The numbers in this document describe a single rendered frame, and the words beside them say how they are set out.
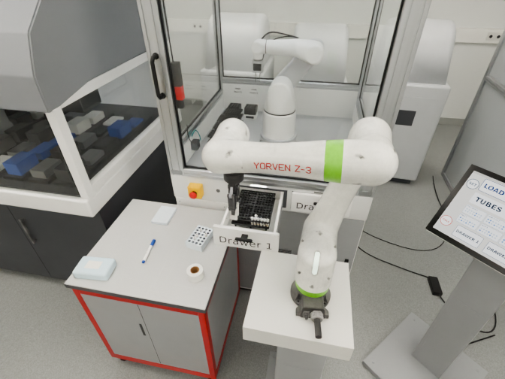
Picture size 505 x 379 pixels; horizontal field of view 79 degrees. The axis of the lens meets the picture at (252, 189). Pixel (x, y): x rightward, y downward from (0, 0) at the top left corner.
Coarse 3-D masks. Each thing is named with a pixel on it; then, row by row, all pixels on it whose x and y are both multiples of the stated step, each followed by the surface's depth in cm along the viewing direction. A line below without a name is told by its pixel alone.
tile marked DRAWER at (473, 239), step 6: (456, 228) 119; (462, 228) 118; (456, 234) 119; (462, 234) 117; (468, 234) 116; (474, 234) 115; (462, 240) 117; (468, 240) 116; (474, 240) 115; (480, 240) 114; (474, 246) 114
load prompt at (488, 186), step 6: (486, 180) 117; (480, 186) 118; (486, 186) 116; (492, 186) 115; (498, 186) 114; (504, 186) 113; (486, 192) 116; (492, 192) 115; (498, 192) 114; (504, 192) 113; (498, 198) 113; (504, 198) 112
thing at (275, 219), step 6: (270, 192) 159; (276, 192) 159; (282, 192) 157; (276, 198) 161; (282, 198) 153; (276, 204) 158; (282, 204) 152; (276, 210) 154; (228, 216) 147; (276, 216) 151; (222, 222) 139; (228, 222) 147; (276, 222) 139; (246, 228) 144; (252, 228) 144; (258, 228) 144; (270, 228) 144; (276, 228) 136
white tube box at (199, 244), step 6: (198, 228) 151; (204, 228) 150; (210, 228) 150; (192, 234) 147; (198, 234) 148; (210, 234) 147; (186, 240) 143; (192, 240) 144; (198, 240) 145; (204, 240) 144; (186, 246) 144; (192, 246) 142; (198, 246) 140; (204, 246) 144
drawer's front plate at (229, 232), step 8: (216, 224) 133; (216, 232) 134; (224, 232) 133; (232, 232) 132; (240, 232) 131; (248, 232) 130; (256, 232) 129; (264, 232) 129; (272, 232) 129; (216, 240) 137; (224, 240) 136; (232, 240) 135; (256, 240) 132; (264, 240) 131; (272, 240) 130; (248, 248) 136; (256, 248) 135; (264, 248) 134; (272, 248) 133
